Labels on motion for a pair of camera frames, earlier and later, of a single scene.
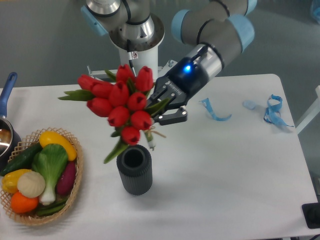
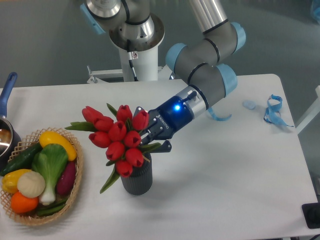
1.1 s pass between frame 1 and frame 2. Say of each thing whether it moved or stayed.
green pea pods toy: stayed
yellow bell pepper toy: stayed
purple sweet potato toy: stayed
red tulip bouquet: moved
